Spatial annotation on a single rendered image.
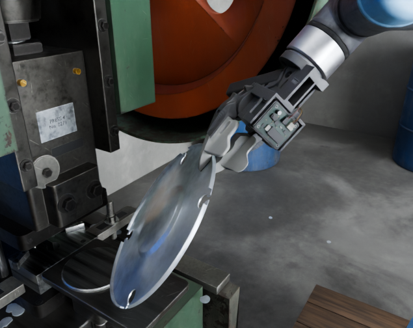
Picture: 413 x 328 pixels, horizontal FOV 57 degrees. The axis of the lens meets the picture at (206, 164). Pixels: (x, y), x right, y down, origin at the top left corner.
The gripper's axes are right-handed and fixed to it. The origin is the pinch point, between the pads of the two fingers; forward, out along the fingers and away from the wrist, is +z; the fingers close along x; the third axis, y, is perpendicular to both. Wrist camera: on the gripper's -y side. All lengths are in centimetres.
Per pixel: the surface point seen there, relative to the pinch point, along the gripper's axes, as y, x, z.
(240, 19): -25.6, -1.7, -24.6
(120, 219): -30.4, 10.4, 26.8
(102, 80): -16.0, -16.6, 1.8
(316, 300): -26, 80, 15
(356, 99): -234, 210, -110
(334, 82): -251, 191, -109
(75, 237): -22.5, 1.3, 32.4
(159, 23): -42.5, -9.9, -14.2
